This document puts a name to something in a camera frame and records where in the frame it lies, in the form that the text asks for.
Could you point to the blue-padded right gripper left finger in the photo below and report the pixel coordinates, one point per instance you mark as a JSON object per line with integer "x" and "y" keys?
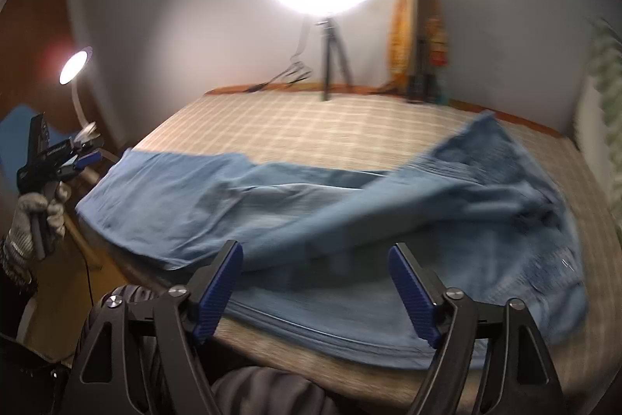
{"x": 210, "y": 289}

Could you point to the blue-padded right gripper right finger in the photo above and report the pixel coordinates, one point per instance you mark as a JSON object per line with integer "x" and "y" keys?
{"x": 423, "y": 302}

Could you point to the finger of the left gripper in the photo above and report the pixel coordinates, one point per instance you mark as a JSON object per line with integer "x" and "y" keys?
{"x": 86, "y": 160}

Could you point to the light blue denim pants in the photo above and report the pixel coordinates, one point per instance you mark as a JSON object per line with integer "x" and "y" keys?
{"x": 476, "y": 209}

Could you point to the dark sleeved left forearm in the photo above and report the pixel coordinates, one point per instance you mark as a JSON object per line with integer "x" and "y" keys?
{"x": 17, "y": 287}

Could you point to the grey knit gloved left hand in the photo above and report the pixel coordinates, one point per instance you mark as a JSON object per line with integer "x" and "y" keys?
{"x": 18, "y": 248}

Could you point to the white desk lamp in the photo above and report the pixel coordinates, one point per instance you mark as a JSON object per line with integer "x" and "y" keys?
{"x": 69, "y": 75}

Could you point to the dark striped trouser leg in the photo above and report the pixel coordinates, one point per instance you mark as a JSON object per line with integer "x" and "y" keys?
{"x": 246, "y": 390}

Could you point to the brown wooden door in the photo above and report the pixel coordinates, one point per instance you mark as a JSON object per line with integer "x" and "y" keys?
{"x": 36, "y": 40}

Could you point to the beige plaid bed cover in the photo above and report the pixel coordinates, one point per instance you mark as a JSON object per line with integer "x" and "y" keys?
{"x": 353, "y": 132}

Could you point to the small black tripod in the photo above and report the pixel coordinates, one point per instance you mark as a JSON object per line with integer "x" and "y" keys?
{"x": 334, "y": 51}

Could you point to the folded silver tripod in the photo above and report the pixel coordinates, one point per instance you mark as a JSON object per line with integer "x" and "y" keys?
{"x": 420, "y": 75}

